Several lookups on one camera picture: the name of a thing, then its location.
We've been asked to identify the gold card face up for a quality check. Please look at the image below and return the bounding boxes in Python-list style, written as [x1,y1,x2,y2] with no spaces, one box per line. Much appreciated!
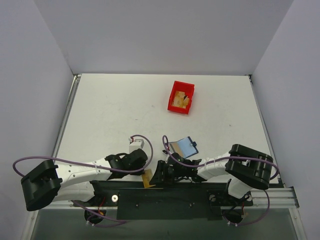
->
[141,169,155,189]

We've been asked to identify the gold card magnetic stripe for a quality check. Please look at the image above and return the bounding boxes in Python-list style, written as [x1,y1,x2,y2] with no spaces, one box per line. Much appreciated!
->
[168,142,184,157]

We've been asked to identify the blue leather card holder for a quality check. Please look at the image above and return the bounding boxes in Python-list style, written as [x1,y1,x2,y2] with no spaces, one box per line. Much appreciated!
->
[169,136,199,159]

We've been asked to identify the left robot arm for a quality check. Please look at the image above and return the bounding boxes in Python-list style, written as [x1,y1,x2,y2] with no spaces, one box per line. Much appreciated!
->
[21,148,148,212]

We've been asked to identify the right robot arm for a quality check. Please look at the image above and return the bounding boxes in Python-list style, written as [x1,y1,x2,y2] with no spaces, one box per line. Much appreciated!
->
[149,144,277,205]

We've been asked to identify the gold cards in bin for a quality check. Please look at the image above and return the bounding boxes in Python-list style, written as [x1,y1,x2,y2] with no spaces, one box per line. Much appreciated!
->
[171,91,190,109]

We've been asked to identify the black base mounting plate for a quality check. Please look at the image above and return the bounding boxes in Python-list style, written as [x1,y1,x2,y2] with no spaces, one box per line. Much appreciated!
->
[80,181,253,220]

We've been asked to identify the red plastic bin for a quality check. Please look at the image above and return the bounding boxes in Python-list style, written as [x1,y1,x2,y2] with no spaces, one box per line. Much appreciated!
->
[167,81,195,115]

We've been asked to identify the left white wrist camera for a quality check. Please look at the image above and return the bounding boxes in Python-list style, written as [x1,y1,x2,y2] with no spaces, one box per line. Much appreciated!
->
[129,139,145,153]

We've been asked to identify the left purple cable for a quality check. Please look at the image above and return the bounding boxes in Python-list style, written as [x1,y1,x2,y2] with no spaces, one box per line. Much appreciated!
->
[12,134,154,228]

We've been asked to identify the aluminium frame rail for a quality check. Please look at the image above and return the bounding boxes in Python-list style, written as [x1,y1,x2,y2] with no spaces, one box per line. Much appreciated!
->
[251,187,300,209]

